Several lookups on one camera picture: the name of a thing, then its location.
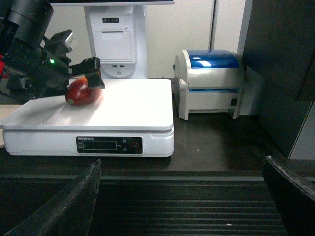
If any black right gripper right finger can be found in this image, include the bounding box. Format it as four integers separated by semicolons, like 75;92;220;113
262;156;315;236

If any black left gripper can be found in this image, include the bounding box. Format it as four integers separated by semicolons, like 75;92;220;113
6;30;105;98

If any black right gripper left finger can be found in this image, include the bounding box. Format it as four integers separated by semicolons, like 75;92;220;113
5;160;101;236

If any dark red mango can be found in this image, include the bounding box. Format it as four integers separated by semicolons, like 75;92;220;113
65;77;102;106

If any white checkout scale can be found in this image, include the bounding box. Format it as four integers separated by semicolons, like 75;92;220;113
0;79;174;157

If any black checkout counter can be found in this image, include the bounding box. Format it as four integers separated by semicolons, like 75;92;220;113
0;0;315;236

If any white POS terminal stand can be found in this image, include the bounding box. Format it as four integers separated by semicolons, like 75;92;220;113
50;0;174;79

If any white blue label printer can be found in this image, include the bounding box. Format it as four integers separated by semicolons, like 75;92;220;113
172;50;245;120

